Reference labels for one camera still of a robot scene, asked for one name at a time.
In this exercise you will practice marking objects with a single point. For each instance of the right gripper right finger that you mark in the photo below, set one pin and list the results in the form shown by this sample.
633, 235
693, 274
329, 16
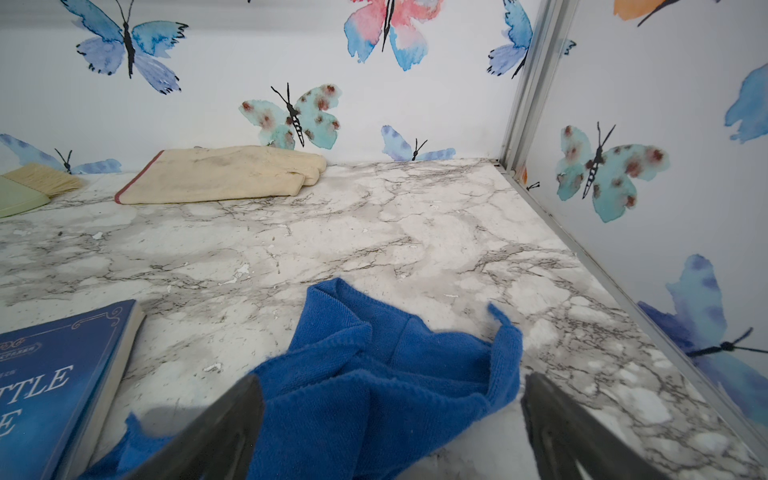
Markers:
569, 443

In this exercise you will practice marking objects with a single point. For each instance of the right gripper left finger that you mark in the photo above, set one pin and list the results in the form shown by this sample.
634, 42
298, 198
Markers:
218, 444

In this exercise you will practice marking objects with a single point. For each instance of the blue microfiber cloth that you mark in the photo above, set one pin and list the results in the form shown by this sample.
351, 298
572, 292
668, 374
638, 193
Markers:
365, 390

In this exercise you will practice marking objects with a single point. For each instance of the blue Little Prince book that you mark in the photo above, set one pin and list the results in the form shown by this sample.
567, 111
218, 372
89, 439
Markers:
58, 382

